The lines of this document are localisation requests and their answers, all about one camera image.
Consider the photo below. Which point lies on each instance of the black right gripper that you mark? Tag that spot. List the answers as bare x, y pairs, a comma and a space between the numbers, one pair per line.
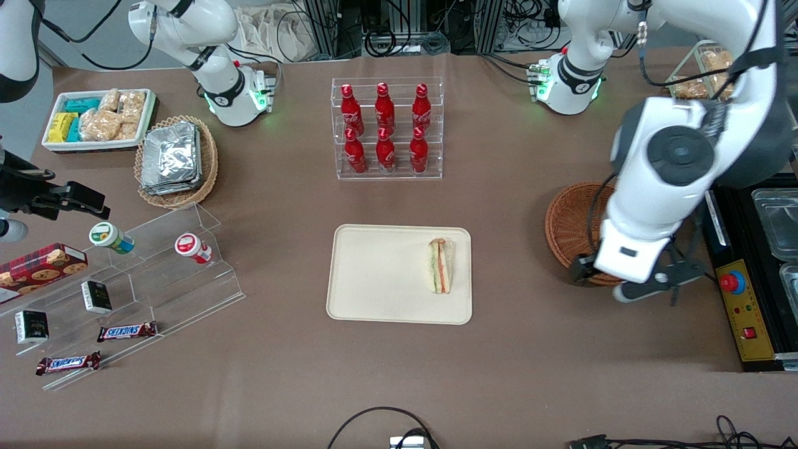
20, 191

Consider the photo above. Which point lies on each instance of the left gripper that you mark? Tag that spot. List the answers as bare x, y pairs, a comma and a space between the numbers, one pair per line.
579, 269

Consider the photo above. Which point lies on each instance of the sandwich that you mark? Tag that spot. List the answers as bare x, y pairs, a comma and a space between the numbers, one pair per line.
441, 267

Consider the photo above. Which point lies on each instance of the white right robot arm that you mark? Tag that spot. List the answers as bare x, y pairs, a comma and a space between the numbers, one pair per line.
187, 31

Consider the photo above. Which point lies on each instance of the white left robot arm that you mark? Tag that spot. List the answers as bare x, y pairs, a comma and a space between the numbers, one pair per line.
648, 199

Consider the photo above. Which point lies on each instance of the brown wicker basket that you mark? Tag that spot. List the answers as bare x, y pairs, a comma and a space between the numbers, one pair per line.
570, 224

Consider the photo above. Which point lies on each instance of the light wicker basket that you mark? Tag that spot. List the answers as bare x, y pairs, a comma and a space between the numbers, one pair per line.
209, 162

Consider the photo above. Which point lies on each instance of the cream plastic tray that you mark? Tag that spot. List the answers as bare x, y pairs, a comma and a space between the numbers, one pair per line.
380, 274

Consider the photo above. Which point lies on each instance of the green lidded cup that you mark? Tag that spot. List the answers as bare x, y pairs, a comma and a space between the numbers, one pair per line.
106, 235

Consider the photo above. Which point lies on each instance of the teal snack pack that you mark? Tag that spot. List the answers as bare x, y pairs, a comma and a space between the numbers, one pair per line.
82, 105
74, 130

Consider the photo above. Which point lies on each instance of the clear bag of crackers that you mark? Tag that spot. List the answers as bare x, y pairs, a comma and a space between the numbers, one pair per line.
128, 131
110, 100
100, 125
132, 106

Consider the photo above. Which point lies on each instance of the yellow snack pack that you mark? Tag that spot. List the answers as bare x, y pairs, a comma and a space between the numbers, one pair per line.
61, 126

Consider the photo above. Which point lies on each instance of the red tartan cookie box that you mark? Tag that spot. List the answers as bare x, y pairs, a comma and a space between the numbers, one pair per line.
43, 268

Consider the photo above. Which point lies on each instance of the dark green small box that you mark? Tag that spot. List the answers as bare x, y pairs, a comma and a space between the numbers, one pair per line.
96, 297
31, 327

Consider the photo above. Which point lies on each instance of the silver foil packet stack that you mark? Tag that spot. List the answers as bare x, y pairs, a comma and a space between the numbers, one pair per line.
171, 156

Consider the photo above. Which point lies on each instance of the white plastic bin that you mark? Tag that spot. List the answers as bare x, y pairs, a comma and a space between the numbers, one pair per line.
146, 118

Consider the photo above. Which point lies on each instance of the red lidded cup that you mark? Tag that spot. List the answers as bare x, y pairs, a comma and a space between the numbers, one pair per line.
190, 246

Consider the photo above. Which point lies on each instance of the black sealing machine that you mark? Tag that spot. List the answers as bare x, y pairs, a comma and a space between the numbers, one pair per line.
748, 324

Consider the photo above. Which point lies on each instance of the clear acrylic tiered stand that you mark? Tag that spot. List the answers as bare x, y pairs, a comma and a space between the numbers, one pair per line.
168, 293

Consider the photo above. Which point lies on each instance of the Snickers chocolate bar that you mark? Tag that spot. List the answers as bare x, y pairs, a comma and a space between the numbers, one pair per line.
127, 331
67, 363

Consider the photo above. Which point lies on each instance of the clear plastic container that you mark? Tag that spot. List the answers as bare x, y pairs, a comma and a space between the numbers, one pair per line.
779, 221
790, 287

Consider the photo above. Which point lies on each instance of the bag of fried snacks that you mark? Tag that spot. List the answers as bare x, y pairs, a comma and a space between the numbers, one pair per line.
686, 89
717, 60

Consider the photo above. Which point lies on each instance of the red cola bottle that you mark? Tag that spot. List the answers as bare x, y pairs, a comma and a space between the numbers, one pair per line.
385, 154
418, 154
355, 156
422, 109
384, 109
351, 111

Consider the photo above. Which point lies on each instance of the white cloth bag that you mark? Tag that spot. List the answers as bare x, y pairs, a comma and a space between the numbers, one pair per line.
274, 31

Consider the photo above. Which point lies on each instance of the clear acrylic bottle rack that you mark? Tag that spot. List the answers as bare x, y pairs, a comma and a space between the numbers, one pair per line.
399, 174

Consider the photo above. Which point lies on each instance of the small silver device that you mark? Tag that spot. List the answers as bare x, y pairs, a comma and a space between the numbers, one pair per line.
408, 443

